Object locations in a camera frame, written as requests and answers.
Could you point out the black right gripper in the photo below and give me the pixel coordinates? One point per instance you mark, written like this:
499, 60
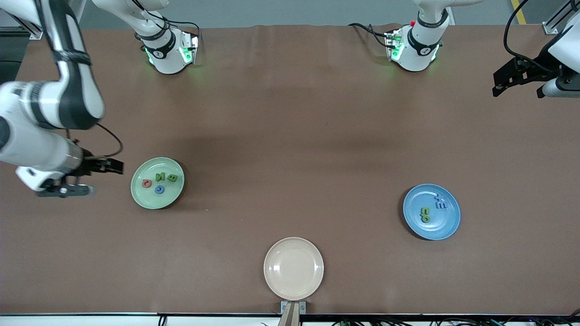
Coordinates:
89, 165

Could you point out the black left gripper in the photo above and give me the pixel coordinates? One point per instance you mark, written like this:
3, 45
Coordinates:
540, 68

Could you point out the red letter Q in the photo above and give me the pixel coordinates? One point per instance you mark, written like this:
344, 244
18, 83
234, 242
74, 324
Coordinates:
144, 183

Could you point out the green letter N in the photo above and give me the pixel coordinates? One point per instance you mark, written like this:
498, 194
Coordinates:
160, 177

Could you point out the blue letter C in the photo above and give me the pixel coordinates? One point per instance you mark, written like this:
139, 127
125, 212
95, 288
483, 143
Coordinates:
157, 190

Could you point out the green letter B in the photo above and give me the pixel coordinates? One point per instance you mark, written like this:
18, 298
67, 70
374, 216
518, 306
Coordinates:
172, 178

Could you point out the blue letter m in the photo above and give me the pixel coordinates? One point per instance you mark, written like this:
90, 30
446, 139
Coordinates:
442, 205

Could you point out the green letter p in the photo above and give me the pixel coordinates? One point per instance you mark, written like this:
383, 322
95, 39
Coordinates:
426, 218

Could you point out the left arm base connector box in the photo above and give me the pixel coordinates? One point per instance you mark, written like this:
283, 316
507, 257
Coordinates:
393, 45

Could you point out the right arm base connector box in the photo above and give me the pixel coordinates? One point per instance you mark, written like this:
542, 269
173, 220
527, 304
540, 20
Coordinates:
189, 47

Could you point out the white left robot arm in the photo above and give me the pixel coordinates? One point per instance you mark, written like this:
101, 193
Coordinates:
419, 50

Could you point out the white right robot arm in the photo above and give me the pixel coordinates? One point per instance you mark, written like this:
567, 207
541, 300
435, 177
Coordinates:
31, 145

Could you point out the light green plate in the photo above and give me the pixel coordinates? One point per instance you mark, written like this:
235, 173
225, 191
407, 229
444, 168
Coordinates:
145, 199

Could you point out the brown table cover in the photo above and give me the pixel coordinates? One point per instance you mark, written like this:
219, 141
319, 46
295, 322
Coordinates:
90, 262

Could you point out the blue plate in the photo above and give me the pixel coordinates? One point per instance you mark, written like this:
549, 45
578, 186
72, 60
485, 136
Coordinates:
442, 226

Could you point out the beige plate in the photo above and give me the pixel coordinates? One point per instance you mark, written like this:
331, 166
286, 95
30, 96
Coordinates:
293, 268

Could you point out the aluminium frame profile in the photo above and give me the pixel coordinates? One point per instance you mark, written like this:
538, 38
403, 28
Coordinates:
549, 28
27, 32

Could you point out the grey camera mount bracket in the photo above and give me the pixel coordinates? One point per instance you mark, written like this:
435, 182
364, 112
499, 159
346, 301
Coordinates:
293, 314

